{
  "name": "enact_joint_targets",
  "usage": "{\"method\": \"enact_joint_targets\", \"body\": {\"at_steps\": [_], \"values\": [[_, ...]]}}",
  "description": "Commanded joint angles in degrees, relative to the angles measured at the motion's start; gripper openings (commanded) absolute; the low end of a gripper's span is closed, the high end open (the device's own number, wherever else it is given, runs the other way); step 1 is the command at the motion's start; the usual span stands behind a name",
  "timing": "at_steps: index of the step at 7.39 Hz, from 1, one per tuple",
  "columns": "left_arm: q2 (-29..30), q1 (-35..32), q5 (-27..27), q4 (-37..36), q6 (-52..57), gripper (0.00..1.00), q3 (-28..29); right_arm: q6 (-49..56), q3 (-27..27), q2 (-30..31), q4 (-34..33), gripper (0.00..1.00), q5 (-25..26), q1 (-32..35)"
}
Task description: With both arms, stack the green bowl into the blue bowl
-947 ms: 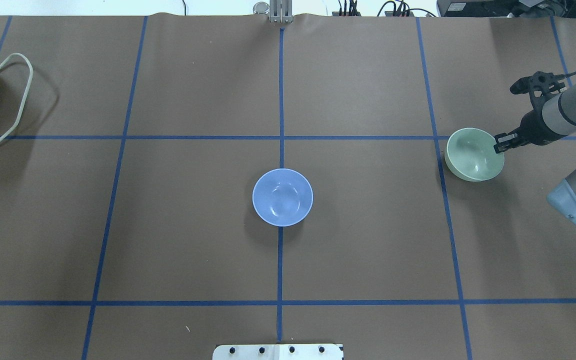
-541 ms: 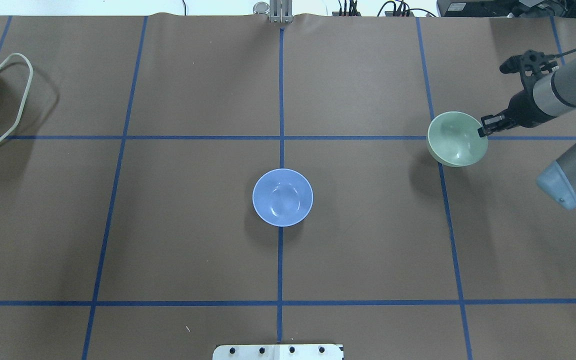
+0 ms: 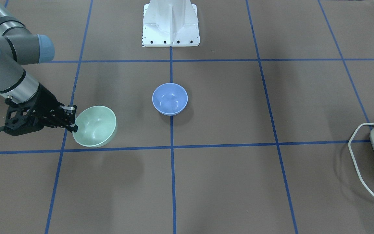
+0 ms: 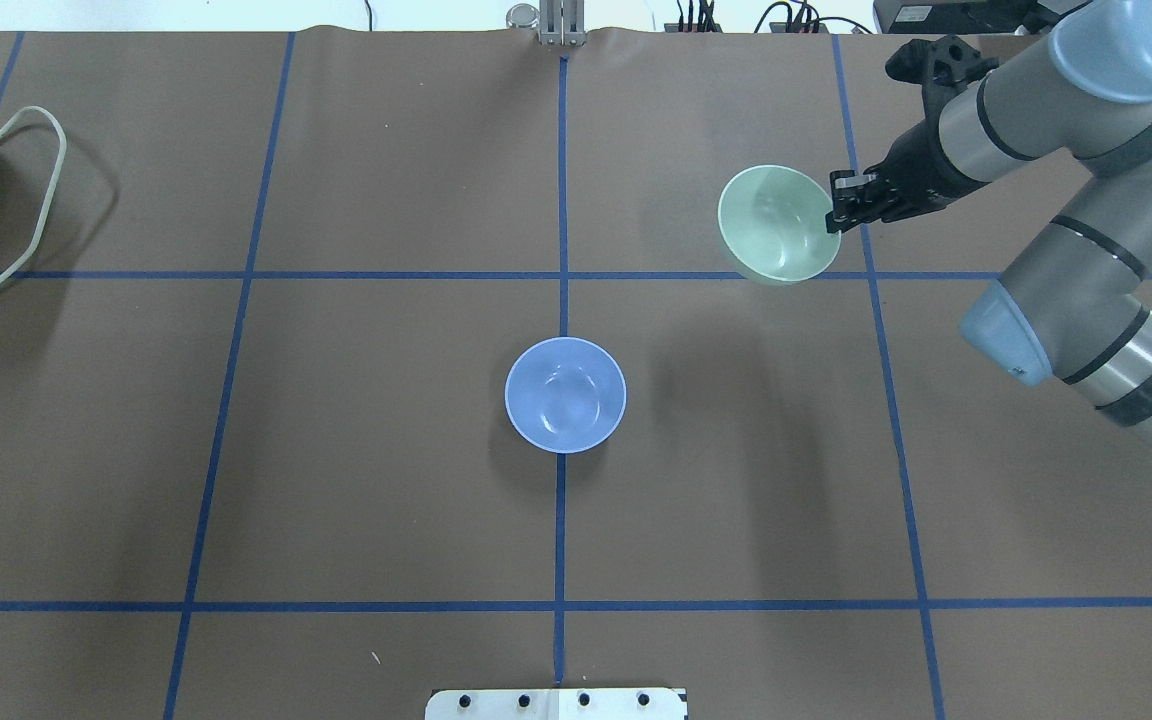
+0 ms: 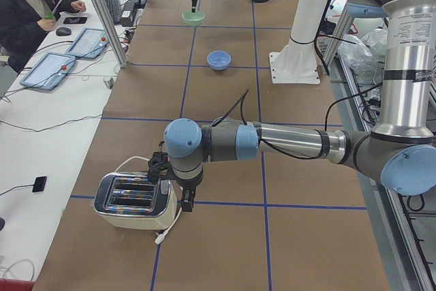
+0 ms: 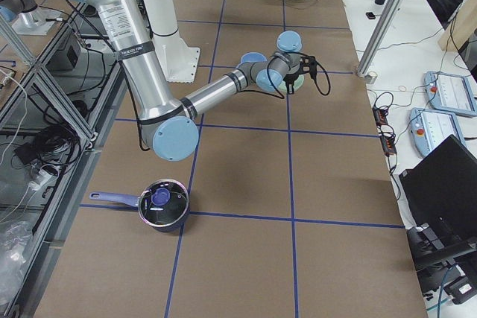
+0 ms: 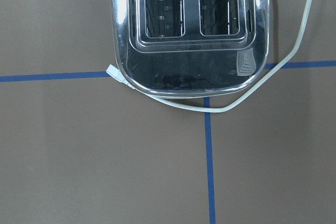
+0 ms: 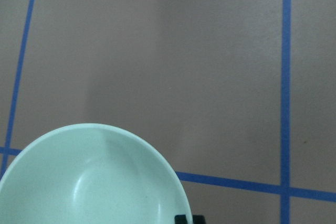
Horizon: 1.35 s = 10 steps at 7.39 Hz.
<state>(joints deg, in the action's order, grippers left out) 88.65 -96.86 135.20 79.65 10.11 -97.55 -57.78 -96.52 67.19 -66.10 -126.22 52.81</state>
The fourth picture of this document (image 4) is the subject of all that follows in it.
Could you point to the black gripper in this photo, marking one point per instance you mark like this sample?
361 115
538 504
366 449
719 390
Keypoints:
914 176

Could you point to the green bowl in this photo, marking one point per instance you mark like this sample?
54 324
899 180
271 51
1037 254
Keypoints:
772 221

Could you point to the blue bowl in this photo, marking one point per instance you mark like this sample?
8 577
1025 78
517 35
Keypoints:
565 395

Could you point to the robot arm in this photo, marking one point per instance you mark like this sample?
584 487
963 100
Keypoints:
1067 307

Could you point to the black electronics box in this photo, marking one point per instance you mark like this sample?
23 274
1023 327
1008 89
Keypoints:
969 17

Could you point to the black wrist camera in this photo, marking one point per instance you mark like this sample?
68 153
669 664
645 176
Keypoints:
941 69

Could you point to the black cable cluster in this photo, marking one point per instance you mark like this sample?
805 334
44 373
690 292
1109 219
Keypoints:
742 16

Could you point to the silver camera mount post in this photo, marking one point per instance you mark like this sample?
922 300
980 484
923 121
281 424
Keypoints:
555 22

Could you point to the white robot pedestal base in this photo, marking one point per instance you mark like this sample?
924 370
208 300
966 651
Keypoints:
559 703

